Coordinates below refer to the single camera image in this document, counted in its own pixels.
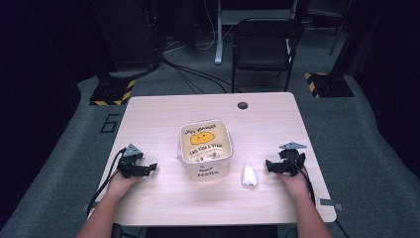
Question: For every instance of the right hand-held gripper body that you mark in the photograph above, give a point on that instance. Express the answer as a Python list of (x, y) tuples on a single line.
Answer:
[(292, 159)]

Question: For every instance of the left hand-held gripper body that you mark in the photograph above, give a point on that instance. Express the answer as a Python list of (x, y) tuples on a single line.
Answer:
[(131, 158)]

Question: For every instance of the person's left hand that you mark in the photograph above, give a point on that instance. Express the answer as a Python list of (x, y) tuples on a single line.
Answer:
[(123, 185)]

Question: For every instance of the person's right hand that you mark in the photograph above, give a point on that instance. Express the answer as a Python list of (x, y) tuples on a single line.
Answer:
[(295, 185)]

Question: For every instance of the crumpled white paper ball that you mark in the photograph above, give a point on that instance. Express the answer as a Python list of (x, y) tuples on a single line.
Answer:
[(249, 176)]

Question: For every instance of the white printed plastic bin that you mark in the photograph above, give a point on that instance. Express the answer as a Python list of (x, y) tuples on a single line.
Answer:
[(205, 150)]

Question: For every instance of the grey metal table clamp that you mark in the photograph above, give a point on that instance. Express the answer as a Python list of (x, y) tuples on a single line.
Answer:
[(89, 207), (330, 203)]

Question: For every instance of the black striped stand base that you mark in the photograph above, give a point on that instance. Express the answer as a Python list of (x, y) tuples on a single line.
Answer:
[(327, 84), (112, 92)]

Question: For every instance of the black folding chair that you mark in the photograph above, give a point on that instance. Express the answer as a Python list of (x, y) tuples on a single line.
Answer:
[(264, 49)]

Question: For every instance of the dark equipment cabinet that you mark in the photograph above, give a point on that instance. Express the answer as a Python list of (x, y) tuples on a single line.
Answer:
[(128, 33)]

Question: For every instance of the white metal desk frame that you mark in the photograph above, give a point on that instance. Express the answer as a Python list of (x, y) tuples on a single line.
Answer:
[(224, 20)]

